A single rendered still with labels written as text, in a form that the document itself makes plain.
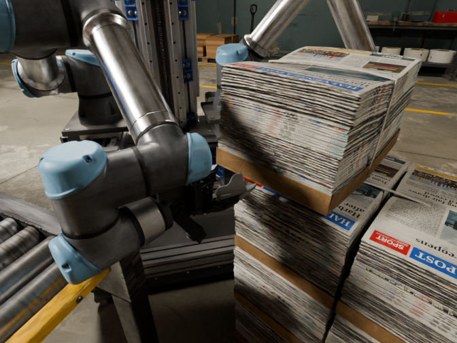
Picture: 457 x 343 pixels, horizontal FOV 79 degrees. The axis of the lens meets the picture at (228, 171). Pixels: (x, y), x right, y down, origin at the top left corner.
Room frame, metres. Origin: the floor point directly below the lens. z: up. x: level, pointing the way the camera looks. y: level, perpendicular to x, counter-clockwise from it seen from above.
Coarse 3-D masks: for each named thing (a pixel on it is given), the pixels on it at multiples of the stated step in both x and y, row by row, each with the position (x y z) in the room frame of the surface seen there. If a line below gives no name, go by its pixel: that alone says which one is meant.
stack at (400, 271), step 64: (256, 192) 0.51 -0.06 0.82; (384, 192) 0.50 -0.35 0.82; (448, 192) 0.50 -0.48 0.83; (320, 256) 0.39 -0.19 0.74; (384, 256) 0.33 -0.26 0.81; (448, 256) 0.32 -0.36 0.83; (256, 320) 0.50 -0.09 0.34; (320, 320) 0.38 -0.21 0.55; (384, 320) 0.30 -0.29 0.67; (448, 320) 0.26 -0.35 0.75
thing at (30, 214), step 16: (0, 192) 0.54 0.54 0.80; (0, 208) 0.47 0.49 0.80; (16, 208) 0.47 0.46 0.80; (32, 208) 0.47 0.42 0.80; (32, 224) 0.42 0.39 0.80; (48, 224) 0.42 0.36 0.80; (128, 256) 0.35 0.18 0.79; (112, 272) 0.34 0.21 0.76; (128, 272) 0.34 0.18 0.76; (144, 272) 0.38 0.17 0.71; (112, 288) 0.35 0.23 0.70; (128, 288) 0.33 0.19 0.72
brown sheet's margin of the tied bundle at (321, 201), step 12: (216, 156) 0.58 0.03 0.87; (228, 156) 0.56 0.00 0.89; (228, 168) 0.55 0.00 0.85; (240, 168) 0.53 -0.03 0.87; (252, 168) 0.51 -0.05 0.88; (264, 168) 0.49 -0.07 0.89; (252, 180) 0.51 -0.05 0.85; (264, 180) 0.49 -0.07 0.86; (276, 180) 0.47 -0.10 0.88; (288, 180) 0.45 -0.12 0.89; (360, 180) 0.50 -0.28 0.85; (276, 192) 0.46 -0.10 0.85; (288, 192) 0.44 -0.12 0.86; (300, 192) 0.43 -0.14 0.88; (312, 192) 0.41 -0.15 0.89; (348, 192) 0.45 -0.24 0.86; (312, 204) 0.41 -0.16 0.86; (324, 204) 0.40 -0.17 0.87; (336, 204) 0.41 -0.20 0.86
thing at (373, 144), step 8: (280, 64) 0.70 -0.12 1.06; (288, 64) 0.70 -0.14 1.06; (296, 64) 0.69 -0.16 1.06; (328, 72) 0.60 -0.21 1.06; (336, 72) 0.60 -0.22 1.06; (344, 72) 0.59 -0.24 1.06; (352, 72) 0.59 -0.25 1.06; (360, 72) 0.59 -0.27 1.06; (384, 80) 0.52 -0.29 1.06; (392, 80) 0.54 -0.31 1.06; (392, 88) 0.53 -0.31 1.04; (392, 104) 0.54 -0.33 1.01; (384, 112) 0.54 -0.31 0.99; (376, 128) 0.51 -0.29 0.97; (376, 136) 0.54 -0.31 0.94; (376, 144) 0.55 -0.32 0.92; (368, 152) 0.51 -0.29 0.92; (368, 160) 0.53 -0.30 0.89
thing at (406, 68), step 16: (304, 48) 0.80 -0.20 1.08; (320, 48) 0.79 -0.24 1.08; (336, 48) 0.77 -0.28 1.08; (304, 64) 0.69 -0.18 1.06; (320, 64) 0.67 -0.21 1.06; (352, 64) 0.65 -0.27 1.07; (368, 64) 0.64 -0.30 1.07; (384, 64) 0.63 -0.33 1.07; (400, 64) 0.62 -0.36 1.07; (416, 64) 0.62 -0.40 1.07; (400, 80) 0.55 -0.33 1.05; (416, 80) 0.65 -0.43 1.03; (400, 96) 0.57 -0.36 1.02; (400, 112) 0.62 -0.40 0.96; (384, 128) 0.55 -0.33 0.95; (384, 144) 0.60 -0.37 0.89
